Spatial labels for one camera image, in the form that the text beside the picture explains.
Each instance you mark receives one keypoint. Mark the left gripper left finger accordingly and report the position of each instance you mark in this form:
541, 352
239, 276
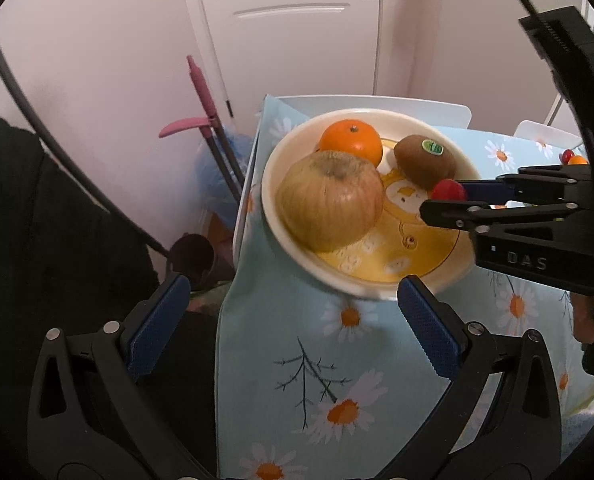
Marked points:
87, 419

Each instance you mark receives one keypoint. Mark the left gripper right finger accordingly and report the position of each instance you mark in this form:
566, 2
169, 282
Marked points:
499, 417

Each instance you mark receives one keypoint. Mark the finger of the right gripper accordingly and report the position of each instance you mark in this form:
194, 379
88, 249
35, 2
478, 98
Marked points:
466, 216
551, 182

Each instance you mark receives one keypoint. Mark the red cherry tomato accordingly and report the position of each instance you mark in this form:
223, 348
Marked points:
566, 156
449, 189

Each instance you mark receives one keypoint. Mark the brown kiwi with sticker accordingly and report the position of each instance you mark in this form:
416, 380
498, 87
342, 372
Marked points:
425, 162

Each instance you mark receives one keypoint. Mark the brownish old apple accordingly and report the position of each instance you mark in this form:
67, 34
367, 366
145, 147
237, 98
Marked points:
330, 199

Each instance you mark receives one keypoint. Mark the small tangerine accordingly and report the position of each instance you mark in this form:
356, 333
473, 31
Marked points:
354, 137

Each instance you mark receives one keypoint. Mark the large orange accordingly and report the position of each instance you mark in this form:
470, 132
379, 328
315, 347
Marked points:
577, 160

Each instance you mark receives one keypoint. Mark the person's right hand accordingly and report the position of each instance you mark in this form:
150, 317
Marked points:
583, 312

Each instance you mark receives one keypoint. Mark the cream cartoon bowl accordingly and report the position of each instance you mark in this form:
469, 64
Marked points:
400, 243

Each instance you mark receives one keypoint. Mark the black hanging jacket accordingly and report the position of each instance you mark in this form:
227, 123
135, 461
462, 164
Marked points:
65, 263

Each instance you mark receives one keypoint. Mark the daisy print tablecloth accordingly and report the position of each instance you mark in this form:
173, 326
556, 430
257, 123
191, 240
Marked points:
315, 384

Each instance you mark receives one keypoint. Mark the blue water bottle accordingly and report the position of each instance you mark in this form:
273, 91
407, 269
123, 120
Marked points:
215, 175

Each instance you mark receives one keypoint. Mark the white panel door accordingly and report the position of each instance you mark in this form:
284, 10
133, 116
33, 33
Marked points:
252, 48

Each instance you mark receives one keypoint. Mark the white table rail right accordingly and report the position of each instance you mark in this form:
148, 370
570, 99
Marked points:
537, 132

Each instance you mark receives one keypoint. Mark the pink broom handle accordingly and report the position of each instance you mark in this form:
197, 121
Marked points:
212, 130

